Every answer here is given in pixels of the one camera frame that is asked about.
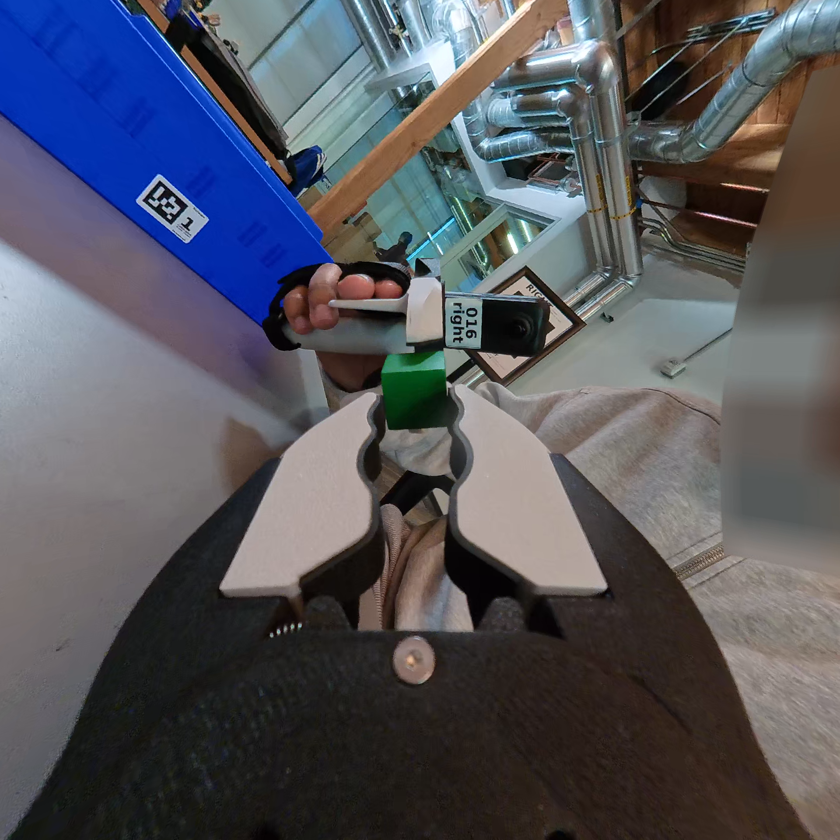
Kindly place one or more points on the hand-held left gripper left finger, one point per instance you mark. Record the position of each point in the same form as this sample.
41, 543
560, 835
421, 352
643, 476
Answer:
308, 499

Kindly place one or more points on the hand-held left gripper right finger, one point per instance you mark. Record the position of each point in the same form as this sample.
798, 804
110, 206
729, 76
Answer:
518, 505

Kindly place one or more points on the green wooden cube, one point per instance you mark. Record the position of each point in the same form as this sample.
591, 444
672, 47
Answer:
413, 394

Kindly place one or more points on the person's right hand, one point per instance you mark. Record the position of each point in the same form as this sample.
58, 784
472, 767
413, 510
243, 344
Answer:
321, 302

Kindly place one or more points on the framed picture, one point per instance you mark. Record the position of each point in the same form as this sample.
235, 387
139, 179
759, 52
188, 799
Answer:
563, 323

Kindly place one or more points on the white power adapter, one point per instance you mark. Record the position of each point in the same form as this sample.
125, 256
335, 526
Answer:
673, 367

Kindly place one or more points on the silver insulated pipe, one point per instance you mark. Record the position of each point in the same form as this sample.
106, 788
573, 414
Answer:
607, 164

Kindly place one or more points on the wooden beam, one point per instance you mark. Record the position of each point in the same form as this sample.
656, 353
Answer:
420, 124

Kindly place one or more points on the blue jacket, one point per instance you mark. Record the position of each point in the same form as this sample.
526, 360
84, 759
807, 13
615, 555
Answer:
308, 167

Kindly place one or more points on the dark bag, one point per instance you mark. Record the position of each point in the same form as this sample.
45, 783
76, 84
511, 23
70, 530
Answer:
229, 72

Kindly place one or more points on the blue plastic bin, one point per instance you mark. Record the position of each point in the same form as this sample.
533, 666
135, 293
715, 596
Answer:
98, 98

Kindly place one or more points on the large silver ventilation duct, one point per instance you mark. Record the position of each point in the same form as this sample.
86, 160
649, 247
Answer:
754, 72

